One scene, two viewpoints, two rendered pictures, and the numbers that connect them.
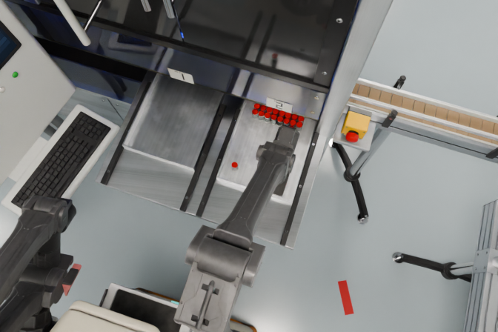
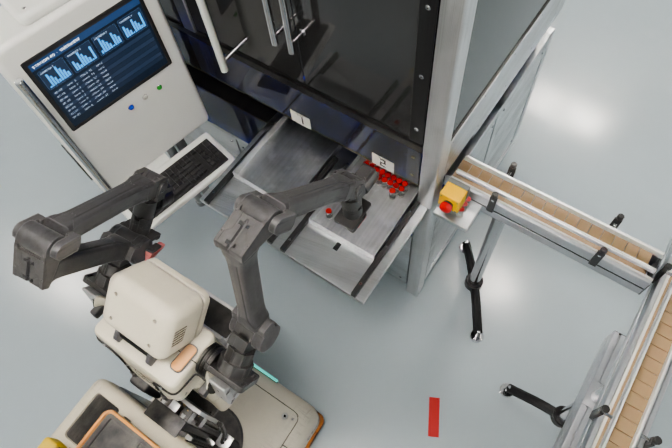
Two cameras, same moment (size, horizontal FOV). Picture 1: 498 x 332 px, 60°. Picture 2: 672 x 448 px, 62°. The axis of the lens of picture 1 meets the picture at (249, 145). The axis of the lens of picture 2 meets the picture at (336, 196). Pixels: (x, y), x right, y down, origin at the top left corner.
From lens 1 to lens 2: 0.58 m
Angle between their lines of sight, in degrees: 13
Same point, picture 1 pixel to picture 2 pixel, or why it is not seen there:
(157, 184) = not seen: hidden behind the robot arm
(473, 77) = (650, 212)
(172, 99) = (290, 143)
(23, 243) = (127, 191)
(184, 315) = (221, 238)
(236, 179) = (328, 226)
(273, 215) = (353, 267)
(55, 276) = (142, 240)
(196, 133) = (303, 177)
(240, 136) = not seen: hidden behind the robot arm
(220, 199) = (307, 241)
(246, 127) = not seen: hidden behind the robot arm
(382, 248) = (491, 375)
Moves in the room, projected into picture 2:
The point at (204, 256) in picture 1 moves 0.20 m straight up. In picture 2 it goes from (247, 202) to (223, 145)
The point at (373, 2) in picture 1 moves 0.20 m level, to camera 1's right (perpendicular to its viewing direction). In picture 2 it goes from (442, 62) to (531, 73)
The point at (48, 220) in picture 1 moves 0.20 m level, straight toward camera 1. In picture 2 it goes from (150, 184) to (207, 224)
